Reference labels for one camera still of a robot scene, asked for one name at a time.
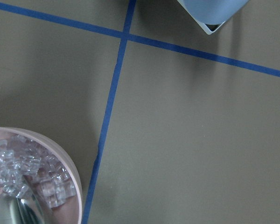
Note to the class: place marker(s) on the blue cup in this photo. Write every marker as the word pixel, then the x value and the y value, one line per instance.
pixel 212 12

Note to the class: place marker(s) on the pink bowl with ice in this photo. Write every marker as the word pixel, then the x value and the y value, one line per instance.
pixel 71 212

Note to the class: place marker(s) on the metal ice scoop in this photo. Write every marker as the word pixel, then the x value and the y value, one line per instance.
pixel 15 210

